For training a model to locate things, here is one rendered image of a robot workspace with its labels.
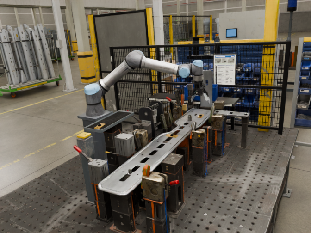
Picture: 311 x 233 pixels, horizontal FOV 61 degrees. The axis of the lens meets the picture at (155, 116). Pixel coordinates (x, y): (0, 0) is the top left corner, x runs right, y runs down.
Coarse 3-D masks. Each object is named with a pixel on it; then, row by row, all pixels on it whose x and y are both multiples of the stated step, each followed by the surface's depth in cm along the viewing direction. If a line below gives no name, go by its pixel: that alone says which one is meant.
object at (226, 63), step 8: (216, 56) 254; (224, 56) 250; (232, 56) 247; (216, 64) 256; (224, 64) 253; (232, 64) 249; (224, 72) 255; (232, 72) 251; (224, 80) 258; (232, 80) 254
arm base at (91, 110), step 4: (88, 104) 206; (92, 104) 205; (96, 104) 206; (100, 104) 210; (88, 108) 207; (92, 108) 206; (96, 108) 207; (100, 108) 209; (88, 112) 207; (92, 112) 206; (96, 112) 207; (100, 112) 208; (104, 112) 213
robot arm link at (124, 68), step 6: (120, 66) 209; (126, 66) 207; (114, 72) 211; (120, 72) 210; (126, 72) 211; (108, 78) 213; (114, 78) 212; (120, 78) 215; (102, 84) 214; (108, 84) 215; (102, 90) 215; (108, 90) 219
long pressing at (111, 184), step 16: (192, 112) 232; (208, 112) 229; (176, 128) 198; (160, 144) 174; (176, 144) 172; (128, 160) 154; (160, 160) 153; (112, 176) 139; (112, 192) 126; (128, 192) 125
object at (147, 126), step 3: (144, 123) 190; (147, 123) 190; (150, 123) 190; (144, 126) 186; (147, 126) 185; (150, 126) 189; (144, 129) 188; (147, 129) 186; (150, 129) 190; (150, 132) 190; (150, 135) 190; (150, 138) 191; (150, 141) 194
